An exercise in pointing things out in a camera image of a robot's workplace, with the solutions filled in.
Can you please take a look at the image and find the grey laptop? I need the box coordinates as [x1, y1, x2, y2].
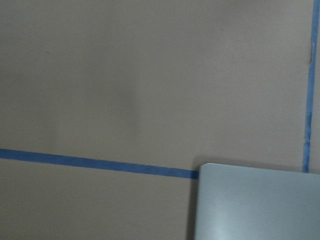
[194, 163, 320, 240]

